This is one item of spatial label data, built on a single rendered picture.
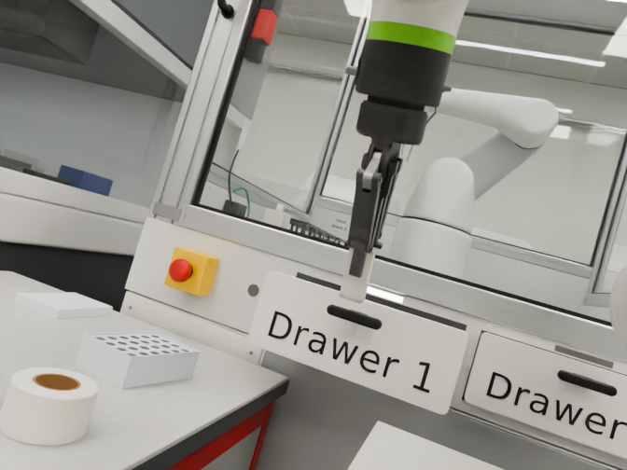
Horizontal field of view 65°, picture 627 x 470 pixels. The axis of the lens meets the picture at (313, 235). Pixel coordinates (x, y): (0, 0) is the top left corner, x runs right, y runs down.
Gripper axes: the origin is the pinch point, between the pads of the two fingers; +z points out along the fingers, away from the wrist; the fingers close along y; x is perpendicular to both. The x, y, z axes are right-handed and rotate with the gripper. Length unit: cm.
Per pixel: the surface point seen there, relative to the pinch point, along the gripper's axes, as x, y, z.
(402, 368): 8.0, -3.6, 12.5
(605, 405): 35.7, -16.9, 14.8
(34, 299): -48, 3, 19
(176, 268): -32.8, -11.5, 13.2
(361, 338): 1.7, -4.2, 10.6
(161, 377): -19.2, 10.2, 17.0
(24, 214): -80, -22, 18
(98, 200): -80, -44, 19
